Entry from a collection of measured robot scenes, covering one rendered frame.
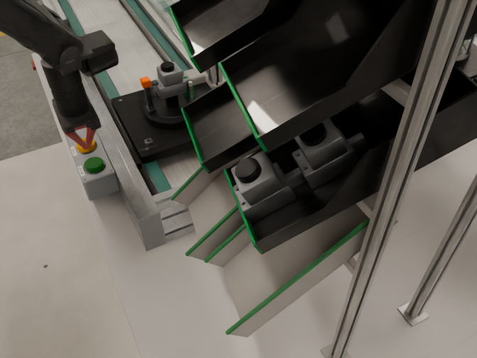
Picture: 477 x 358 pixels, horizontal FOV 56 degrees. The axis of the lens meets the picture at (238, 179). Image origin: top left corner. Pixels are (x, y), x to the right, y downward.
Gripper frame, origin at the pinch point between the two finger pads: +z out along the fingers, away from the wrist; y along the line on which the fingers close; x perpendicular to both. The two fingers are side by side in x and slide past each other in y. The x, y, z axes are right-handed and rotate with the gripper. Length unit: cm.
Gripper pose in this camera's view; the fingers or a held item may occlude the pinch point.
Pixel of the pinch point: (86, 144)
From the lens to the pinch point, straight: 97.0
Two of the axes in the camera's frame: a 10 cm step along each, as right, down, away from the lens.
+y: -4.6, -6.3, 6.2
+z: 0.1, 7.0, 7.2
